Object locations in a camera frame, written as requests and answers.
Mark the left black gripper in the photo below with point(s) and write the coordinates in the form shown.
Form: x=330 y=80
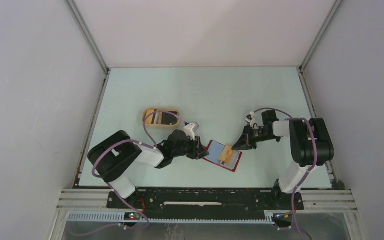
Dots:
x=198 y=151

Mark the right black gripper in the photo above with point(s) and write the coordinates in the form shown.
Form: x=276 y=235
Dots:
x=246 y=138

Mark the gold black card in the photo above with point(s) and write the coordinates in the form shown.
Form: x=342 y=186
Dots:
x=226 y=154

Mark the red card holder wallet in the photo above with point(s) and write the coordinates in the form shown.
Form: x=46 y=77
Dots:
x=214 y=148

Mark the beige oval tray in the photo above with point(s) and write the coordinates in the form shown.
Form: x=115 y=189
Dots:
x=150 y=117

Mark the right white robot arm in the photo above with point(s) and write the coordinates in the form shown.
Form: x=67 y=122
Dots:
x=310 y=145

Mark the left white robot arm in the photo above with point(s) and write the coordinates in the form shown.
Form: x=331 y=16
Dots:
x=112 y=157

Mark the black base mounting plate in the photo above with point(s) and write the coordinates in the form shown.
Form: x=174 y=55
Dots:
x=224 y=204

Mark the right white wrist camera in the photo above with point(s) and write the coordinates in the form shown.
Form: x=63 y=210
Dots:
x=251 y=121

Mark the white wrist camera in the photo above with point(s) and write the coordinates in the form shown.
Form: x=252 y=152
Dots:
x=190 y=129
x=251 y=121

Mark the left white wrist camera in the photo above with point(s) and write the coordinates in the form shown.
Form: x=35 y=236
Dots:
x=190 y=129

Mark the aluminium frame rail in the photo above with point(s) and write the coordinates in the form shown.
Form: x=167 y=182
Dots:
x=92 y=205

